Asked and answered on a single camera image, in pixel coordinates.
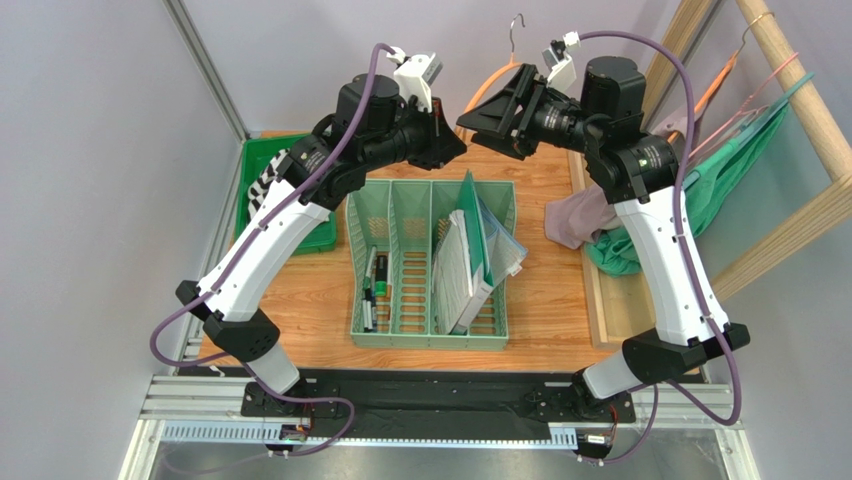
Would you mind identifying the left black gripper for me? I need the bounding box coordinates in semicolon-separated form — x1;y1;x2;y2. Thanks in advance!
361;94;466;174

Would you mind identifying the orange clothes hanger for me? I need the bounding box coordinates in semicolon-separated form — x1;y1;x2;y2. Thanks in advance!
464;12;526;113

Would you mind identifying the black white striped tank top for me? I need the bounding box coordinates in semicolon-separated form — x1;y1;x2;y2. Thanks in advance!
247;149;289;221

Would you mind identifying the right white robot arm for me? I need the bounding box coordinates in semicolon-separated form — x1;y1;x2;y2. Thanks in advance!
457;56;750;410

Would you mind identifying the mauve tank top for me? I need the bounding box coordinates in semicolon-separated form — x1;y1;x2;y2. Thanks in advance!
544;184;623;250

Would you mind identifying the green tank top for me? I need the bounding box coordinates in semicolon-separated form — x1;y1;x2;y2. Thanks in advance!
583;109;790;278

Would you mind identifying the mint green file organizer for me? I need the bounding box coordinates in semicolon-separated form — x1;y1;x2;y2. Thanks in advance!
345;179;517;351

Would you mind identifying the clear zip pouch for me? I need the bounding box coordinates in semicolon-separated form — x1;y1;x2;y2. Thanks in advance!
479;199;528;287

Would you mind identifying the black marker green cap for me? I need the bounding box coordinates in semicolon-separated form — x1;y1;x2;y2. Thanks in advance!
372;253;389;298

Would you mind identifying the white pen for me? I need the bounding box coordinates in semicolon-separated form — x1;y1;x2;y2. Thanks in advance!
362;245;378;332

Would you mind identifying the green plastic tray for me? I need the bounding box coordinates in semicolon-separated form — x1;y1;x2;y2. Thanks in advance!
232;131;338;261

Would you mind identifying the wooden clothes rack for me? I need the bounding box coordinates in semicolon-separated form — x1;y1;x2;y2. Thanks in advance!
581;1;851;351

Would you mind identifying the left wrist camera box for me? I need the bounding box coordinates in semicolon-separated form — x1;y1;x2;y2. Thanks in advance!
386;47;443;110

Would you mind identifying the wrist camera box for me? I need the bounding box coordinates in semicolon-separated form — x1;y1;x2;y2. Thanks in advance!
542;31;581;94
386;47;443;110

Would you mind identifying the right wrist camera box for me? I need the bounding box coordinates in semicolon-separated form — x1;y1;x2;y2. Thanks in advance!
542;31;581;94

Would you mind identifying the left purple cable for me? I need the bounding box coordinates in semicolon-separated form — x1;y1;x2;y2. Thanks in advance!
148;42;401;369

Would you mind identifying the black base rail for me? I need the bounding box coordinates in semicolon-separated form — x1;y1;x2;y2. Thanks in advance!
151;367;733;467

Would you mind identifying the aluminium frame post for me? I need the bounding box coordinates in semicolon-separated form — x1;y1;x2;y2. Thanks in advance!
162;0;252;142

